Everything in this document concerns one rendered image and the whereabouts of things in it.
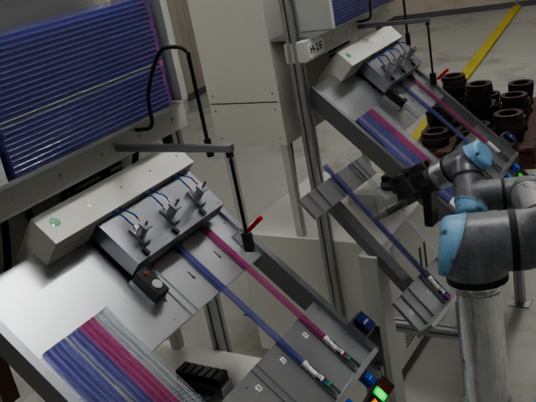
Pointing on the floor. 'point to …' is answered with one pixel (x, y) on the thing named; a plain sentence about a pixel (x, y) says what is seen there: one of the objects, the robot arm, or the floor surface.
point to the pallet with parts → (498, 111)
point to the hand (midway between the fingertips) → (384, 210)
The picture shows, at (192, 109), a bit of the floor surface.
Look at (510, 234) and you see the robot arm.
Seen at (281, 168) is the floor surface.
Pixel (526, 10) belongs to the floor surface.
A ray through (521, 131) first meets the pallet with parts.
